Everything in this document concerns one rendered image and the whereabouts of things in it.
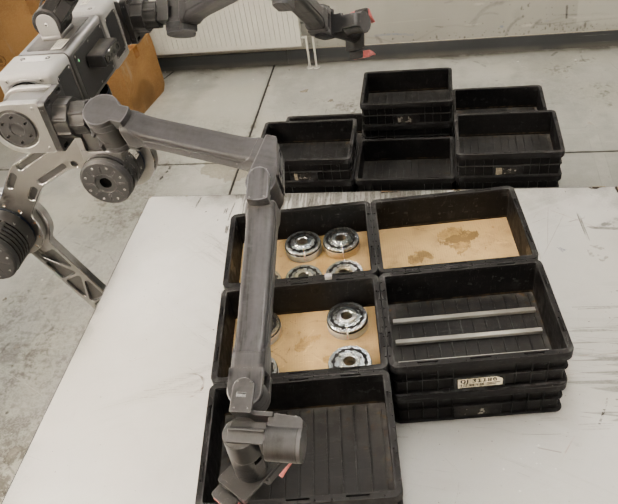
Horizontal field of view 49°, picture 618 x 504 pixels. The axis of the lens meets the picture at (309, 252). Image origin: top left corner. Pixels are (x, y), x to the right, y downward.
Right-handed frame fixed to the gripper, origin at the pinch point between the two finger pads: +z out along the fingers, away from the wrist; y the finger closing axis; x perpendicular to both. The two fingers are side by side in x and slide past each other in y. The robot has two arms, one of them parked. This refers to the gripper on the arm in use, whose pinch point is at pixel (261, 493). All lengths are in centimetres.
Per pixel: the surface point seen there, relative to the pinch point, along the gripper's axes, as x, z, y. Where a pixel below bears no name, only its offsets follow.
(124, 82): 290, 83, 169
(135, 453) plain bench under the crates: 50, 35, -1
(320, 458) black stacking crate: 5.5, 21.5, 19.6
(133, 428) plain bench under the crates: 56, 35, 3
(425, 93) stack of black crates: 101, 58, 208
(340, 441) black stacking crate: 4.6, 21.5, 25.4
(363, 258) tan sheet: 35, 22, 75
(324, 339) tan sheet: 26, 22, 46
